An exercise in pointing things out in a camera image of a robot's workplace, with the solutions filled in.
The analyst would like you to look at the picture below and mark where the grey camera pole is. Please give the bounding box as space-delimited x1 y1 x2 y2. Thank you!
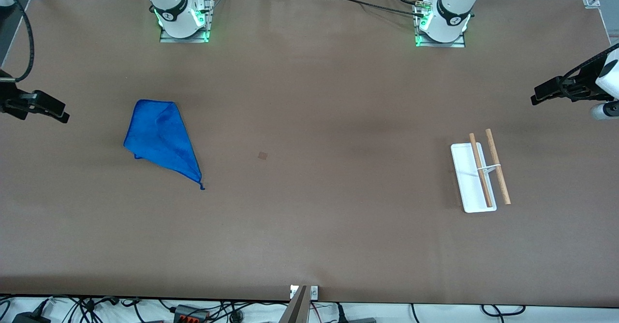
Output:
278 285 310 323

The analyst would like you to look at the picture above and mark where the black power adapter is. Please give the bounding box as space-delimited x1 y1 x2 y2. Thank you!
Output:
12 312 52 323

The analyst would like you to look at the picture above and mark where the black cable on table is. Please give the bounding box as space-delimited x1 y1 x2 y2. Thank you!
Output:
313 0 427 18

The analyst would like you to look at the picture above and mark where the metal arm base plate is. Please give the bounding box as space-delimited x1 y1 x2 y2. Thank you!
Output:
415 0 467 48
159 0 212 44

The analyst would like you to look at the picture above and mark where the looped black cable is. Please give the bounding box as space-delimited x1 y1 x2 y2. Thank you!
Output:
481 304 527 317

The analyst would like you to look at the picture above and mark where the black orange power strip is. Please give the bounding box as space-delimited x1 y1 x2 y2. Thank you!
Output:
173 304 210 323

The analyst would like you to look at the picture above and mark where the white towel rack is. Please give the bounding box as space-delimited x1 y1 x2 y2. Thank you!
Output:
450 129 512 214

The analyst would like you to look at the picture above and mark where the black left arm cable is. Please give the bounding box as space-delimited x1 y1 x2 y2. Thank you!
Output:
562 43 619 81

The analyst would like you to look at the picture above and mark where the blue microfibre towel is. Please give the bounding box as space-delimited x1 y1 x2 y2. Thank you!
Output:
123 99 206 191

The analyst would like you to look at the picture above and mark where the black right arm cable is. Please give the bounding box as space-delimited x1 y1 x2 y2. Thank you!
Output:
0 0 35 83

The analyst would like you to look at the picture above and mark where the silver pole bracket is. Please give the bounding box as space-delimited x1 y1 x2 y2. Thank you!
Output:
290 285 319 300

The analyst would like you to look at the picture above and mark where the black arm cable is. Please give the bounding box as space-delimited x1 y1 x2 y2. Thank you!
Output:
0 0 35 83
562 43 619 81

